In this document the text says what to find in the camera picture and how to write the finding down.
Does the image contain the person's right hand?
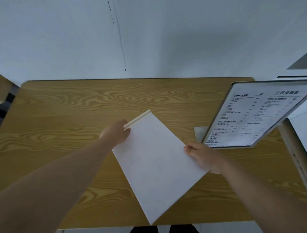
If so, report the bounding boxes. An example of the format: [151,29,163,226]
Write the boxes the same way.
[183,142,229,175]

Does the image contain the person's left hand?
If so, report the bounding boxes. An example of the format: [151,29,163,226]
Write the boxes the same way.
[98,119,132,148]

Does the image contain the white paper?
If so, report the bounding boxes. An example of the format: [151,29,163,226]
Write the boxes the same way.
[112,109,210,226]

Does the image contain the grey framed menu stand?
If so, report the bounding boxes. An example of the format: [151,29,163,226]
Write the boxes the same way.
[193,80,307,150]

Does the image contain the person's right forearm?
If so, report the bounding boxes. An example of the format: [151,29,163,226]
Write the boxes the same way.
[219,158,307,233]

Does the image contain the person's left forearm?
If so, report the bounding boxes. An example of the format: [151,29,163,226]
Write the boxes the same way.
[0,139,116,233]

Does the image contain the person's dark legs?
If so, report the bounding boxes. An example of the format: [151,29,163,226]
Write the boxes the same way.
[129,224,200,233]

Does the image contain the wooden plank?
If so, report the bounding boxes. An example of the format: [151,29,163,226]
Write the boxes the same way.
[278,119,307,188]

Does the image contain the neighbouring wooden table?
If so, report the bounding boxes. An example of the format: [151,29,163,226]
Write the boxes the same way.
[0,74,21,126]

